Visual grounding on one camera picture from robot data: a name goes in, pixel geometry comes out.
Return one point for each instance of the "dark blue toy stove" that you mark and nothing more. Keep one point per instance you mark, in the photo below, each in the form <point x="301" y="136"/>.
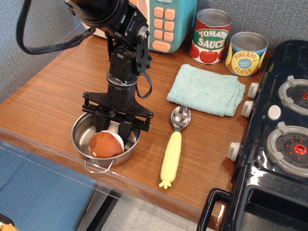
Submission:
<point x="270" y="178"/>

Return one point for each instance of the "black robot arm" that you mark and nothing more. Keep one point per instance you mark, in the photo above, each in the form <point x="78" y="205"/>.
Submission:
<point x="125" y="66"/>

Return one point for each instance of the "toy microwave teal and cream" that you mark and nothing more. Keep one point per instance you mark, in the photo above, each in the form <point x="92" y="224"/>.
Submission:
<point x="168" y="24"/>

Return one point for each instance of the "brown white plush mushroom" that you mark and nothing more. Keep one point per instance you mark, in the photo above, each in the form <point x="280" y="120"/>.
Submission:
<point x="106" y="144"/>

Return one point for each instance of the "orange object at corner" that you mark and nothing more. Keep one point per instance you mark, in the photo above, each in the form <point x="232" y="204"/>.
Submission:
<point x="6" y="224"/>

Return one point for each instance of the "pineapple slices can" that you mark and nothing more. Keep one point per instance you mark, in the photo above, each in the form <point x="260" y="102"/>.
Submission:
<point x="246" y="53"/>

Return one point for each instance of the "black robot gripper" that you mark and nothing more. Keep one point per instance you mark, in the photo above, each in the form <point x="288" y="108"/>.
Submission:
<point x="118" y="104"/>

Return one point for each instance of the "tomato sauce can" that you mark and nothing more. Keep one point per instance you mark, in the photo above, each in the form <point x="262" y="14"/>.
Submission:
<point x="212" y="28"/>

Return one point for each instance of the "light blue folded towel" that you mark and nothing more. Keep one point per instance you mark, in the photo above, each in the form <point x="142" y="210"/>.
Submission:
<point x="206" y="91"/>

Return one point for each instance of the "yellow handled metal spoon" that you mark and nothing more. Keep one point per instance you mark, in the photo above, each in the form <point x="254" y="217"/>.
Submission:
<point x="180" y="118"/>

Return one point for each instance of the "small steel pot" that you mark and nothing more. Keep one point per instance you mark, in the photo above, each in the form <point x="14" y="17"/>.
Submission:
<point x="81" y="133"/>

